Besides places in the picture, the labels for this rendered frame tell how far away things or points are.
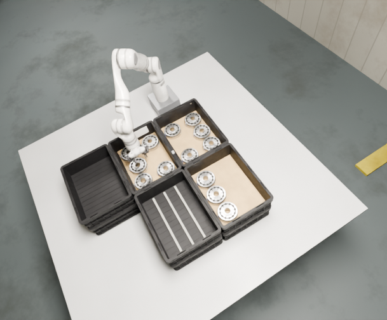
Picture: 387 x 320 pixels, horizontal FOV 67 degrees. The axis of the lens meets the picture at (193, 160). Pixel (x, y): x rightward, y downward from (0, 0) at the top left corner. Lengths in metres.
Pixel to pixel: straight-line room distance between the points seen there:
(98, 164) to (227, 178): 0.78
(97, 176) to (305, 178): 1.22
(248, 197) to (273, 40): 2.45
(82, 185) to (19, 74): 2.71
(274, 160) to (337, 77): 1.71
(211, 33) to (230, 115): 1.98
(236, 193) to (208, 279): 0.46
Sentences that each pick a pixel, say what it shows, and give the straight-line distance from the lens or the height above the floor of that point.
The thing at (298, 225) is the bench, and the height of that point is 0.70.
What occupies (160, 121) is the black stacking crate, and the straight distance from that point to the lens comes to 1.84.
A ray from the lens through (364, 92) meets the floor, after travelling 3.32.
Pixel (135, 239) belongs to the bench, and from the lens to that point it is 1.74.
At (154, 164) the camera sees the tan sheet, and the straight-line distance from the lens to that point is 1.75.
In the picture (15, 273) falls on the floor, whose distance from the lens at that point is 2.91.
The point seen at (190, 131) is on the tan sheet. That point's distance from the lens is 1.83.
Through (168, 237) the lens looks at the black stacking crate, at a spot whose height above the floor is 0.83.
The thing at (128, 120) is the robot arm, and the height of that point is 1.25.
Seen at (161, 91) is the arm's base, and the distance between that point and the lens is 1.99.
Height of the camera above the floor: 2.29
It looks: 59 degrees down
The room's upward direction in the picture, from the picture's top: 15 degrees counter-clockwise
